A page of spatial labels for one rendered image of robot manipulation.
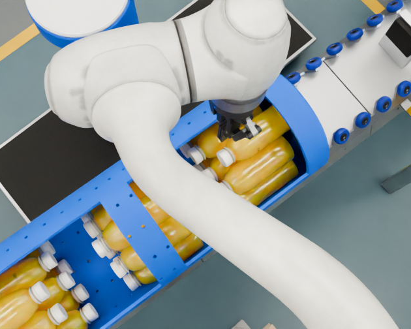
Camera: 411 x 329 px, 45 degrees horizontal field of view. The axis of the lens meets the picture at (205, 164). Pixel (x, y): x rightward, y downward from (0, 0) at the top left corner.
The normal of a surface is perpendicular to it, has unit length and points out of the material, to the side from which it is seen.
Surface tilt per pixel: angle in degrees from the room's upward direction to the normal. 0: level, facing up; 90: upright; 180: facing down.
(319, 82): 0
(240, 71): 86
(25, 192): 0
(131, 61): 11
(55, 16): 0
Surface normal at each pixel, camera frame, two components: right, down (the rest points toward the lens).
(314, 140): 0.40, 0.32
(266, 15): 0.22, -0.10
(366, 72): 0.01, -0.25
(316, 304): -0.57, -0.11
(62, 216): -0.34, -0.66
